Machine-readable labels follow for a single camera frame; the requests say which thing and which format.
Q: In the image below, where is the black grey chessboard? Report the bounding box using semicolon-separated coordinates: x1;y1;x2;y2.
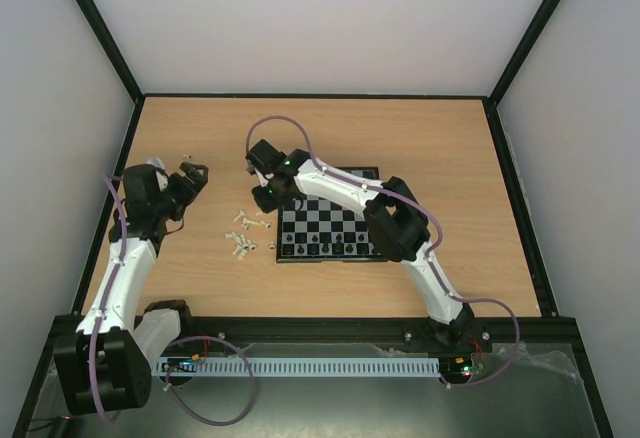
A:
276;158;386;263

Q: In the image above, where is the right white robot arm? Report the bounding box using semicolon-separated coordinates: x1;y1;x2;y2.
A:
245;139;474;350

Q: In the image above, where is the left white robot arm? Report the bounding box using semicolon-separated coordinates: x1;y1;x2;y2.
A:
53;159;209;422

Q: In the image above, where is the pile of white chess pieces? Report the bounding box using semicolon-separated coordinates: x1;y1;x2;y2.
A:
223;209;276;261

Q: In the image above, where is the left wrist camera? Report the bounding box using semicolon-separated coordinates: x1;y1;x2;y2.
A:
146;157;168;191

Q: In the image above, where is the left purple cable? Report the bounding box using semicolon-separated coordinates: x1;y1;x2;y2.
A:
88;172;134;424

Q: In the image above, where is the black aluminium rail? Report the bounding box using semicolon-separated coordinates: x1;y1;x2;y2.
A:
49;315;581;354

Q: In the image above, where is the purple cable loop bottom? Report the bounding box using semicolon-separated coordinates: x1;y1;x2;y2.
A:
162;335;256;427

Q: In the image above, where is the light blue cable duct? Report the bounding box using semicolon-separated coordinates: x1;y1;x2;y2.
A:
152;357;441;378

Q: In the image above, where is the black frame post left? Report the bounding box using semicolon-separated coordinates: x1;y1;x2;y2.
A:
75;0;144;103

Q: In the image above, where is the black frame post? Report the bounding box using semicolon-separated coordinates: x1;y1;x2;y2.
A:
489;0;562;106
75;0;144;103

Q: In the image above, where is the black frame post right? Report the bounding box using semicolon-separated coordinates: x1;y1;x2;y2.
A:
489;0;562;106

